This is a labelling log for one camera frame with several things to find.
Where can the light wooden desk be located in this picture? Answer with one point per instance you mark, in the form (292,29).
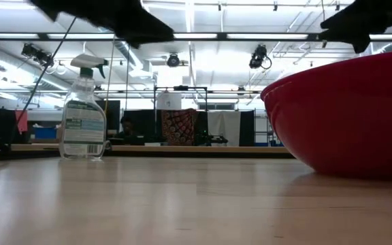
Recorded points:
(182,148)

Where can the blue storage bin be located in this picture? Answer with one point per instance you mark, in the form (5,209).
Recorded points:
(45,132)

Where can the person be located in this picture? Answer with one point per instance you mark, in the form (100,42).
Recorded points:
(128,127)

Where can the pink hanging cloth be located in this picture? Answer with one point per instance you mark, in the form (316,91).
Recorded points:
(21,120)

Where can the white box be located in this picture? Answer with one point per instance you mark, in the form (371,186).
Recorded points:
(168,101)

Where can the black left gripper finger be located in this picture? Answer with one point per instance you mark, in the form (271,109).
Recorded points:
(145,30)

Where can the black background rack frame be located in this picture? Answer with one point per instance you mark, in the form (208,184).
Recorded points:
(180,87)

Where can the white hanging cloth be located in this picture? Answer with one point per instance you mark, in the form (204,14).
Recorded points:
(223,127)

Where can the clear spray bottle white trigger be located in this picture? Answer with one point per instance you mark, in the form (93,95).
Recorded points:
(83,129)

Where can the black overhead frame bar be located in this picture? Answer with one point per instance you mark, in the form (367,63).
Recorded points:
(216,36)

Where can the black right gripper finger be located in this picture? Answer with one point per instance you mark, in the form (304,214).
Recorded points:
(356,35)
(344,20)

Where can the black aluminium table frame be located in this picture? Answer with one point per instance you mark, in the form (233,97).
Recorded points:
(182,155)

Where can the red patterned cloth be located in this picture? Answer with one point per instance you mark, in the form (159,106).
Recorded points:
(179,127)

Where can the large red plastic bowl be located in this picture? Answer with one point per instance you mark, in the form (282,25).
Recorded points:
(345,119)

